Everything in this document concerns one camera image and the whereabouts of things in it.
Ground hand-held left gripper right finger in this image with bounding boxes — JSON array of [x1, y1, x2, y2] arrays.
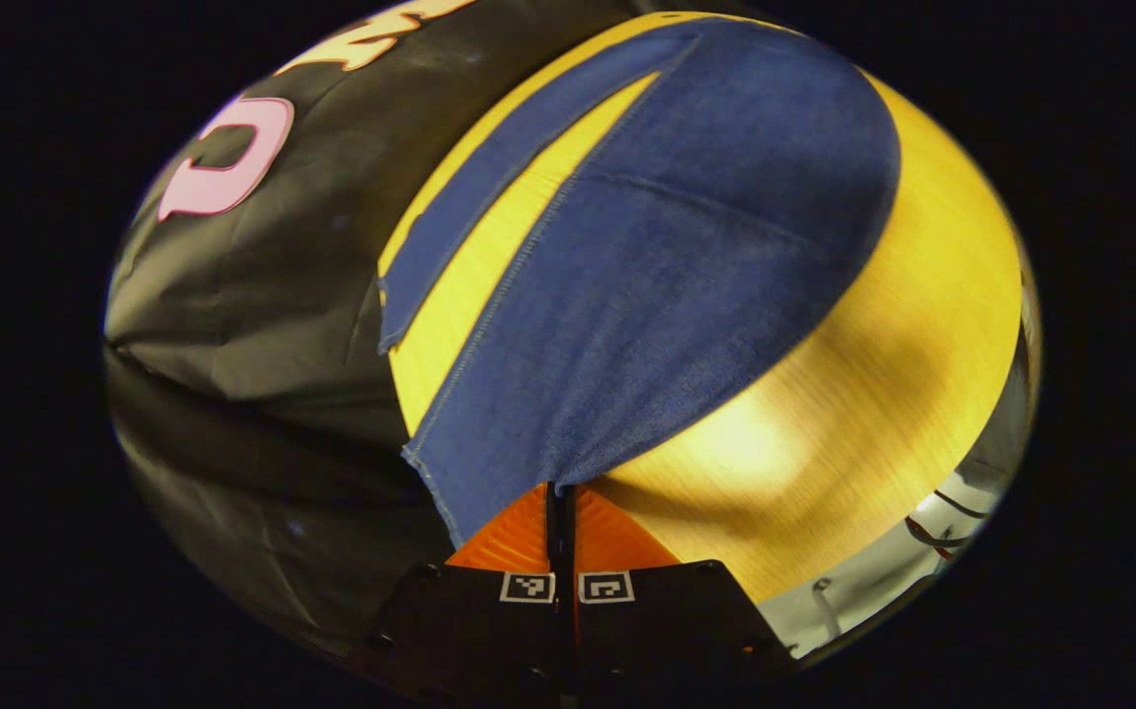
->
[[564, 484, 797, 709]]

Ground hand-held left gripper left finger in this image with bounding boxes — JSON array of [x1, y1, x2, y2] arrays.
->
[[361, 483, 567, 709]]

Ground blue denim jeans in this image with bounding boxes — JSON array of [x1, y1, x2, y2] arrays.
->
[[376, 18, 903, 548]]

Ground black backdrop cloth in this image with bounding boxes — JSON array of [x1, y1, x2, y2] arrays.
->
[[103, 0, 648, 658]]

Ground dark cable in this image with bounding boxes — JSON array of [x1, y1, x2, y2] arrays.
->
[[905, 487, 994, 562]]

